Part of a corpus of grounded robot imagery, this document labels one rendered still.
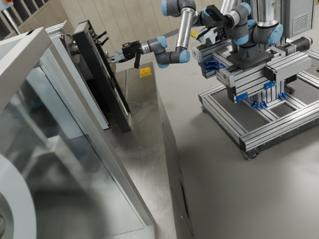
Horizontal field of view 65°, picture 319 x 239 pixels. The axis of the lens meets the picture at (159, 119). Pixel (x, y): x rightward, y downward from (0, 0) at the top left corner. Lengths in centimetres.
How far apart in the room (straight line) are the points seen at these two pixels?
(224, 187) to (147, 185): 110
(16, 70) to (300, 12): 193
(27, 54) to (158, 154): 81
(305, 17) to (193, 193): 152
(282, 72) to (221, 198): 98
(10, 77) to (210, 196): 180
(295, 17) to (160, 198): 159
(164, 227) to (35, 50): 69
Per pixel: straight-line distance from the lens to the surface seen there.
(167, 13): 183
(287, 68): 186
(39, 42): 49
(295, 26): 212
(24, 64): 42
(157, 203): 98
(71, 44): 129
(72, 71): 125
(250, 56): 178
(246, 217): 192
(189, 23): 169
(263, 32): 166
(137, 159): 115
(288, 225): 191
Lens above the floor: 169
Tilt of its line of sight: 37 degrees down
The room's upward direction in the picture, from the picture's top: 21 degrees counter-clockwise
